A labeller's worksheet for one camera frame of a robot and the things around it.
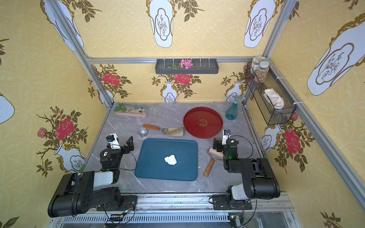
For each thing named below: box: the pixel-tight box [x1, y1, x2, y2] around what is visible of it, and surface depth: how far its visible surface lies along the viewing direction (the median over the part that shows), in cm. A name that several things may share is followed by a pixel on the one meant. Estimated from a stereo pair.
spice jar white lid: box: [254, 60, 270, 84], surface depth 82 cm
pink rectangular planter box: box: [114, 104, 149, 118], surface depth 116 cm
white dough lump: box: [163, 154, 178, 166], surface depth 89 cm
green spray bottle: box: [224, 95, 246, 121], surface depth 110 cm
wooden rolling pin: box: [203, 146, 225, 178], surface depth 90 cm
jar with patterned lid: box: [250, 56, 269, 76], surface depth 88 cm
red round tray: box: [183, 106, 224, 140], surface depth 113 cm
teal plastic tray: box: [134, 138, 198, 181], surface depth 90 cm
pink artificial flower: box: [178, 58, 194, 69], surface depth 90 cm
